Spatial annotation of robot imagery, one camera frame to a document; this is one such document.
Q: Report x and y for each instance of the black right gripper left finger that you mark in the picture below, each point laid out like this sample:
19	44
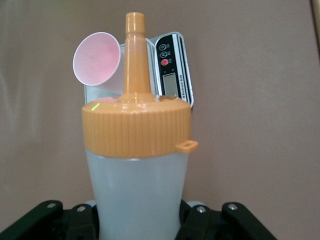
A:
45	222

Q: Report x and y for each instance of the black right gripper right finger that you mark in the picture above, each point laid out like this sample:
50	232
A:
225	225

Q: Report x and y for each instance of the translucent sauce bottle orange cap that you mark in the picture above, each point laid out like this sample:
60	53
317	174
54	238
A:
137	130

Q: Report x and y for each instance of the pink plastic cup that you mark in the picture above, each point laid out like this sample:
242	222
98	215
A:
96	60

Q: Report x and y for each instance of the silver digital kitchen scale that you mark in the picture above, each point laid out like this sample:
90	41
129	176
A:
172	75

